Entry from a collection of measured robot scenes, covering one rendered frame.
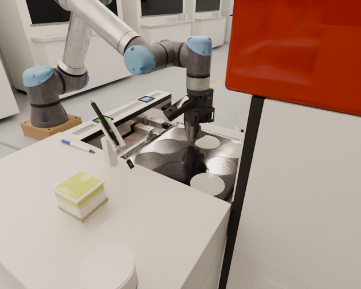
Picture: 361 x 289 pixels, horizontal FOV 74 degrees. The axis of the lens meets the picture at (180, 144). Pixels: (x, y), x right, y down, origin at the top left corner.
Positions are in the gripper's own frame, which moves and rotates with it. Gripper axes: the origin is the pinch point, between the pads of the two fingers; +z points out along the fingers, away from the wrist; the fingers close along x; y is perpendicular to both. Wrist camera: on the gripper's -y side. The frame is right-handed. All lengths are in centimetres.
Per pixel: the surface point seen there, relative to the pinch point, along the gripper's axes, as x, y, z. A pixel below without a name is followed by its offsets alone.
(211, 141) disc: -1.0, 8.8, 1.2
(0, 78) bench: 276, -105, 37
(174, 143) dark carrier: 3.9, -4.4, 1.3
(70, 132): 16.1, -38.2, -4.8
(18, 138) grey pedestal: 49, -61, 9
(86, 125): 19.3, -32.5, -4.8
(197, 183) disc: -19.4, -7.3, 1.3
